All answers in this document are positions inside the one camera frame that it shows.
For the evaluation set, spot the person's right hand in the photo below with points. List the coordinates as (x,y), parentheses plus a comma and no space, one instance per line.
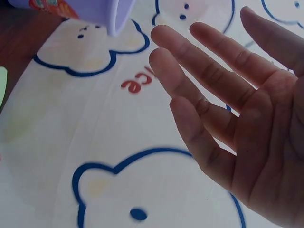
(268,133)

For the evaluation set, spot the lavender plastic cup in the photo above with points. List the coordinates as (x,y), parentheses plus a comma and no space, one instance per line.
(95,9)

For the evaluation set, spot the person's right thumb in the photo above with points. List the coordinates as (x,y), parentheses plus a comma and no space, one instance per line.
(273,35)

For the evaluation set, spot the light green flat object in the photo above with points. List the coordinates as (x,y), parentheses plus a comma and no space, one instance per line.
(2,85)

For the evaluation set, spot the orange printed packet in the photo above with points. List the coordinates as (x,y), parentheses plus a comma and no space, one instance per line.
(59,7)

